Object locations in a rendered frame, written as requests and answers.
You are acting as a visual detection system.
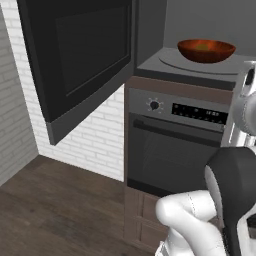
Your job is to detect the dark oven door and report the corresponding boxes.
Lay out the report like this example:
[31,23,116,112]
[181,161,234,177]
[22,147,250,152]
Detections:
[127,112,224,198]

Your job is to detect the grey microwave turntable plate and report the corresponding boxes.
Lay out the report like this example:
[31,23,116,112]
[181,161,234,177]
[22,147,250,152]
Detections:
[157,47,242,75]

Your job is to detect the grey microwave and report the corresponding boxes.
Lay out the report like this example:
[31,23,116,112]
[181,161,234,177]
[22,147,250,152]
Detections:
[134,0,256,92]

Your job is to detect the brown wooden bowl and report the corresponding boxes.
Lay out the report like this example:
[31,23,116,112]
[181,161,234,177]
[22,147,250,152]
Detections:
[176,39,237,64]

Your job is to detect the green avocado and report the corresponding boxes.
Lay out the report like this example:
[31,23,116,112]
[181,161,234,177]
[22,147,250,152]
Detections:
[192,42,212,52]

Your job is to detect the black oven knob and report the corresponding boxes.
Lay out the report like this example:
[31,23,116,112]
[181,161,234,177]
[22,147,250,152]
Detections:
[149,100,161,112]

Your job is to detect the grey built-in oven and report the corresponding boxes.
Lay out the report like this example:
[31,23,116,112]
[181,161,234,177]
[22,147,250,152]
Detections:
[125,87,234,198]

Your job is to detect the brown drawer front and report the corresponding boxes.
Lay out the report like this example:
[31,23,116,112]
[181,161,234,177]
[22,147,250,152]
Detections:
[137,221,172,250]
[138,192,168,229]

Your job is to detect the dark oven door handle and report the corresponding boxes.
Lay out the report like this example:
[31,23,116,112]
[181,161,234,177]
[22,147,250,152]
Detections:
[132,118,225,148]

